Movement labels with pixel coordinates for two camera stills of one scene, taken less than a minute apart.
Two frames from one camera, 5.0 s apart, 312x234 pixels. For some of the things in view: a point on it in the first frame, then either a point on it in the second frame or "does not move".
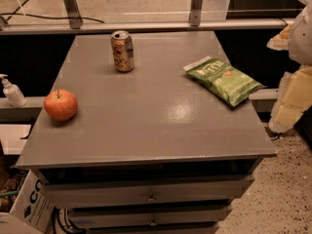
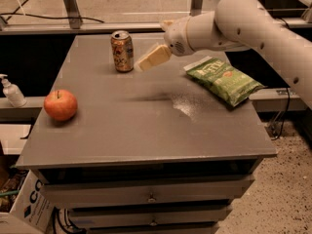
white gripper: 302,39 -> 175,36
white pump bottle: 13,93 does not move
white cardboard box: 32,209 does not move
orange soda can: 123,51 does not move
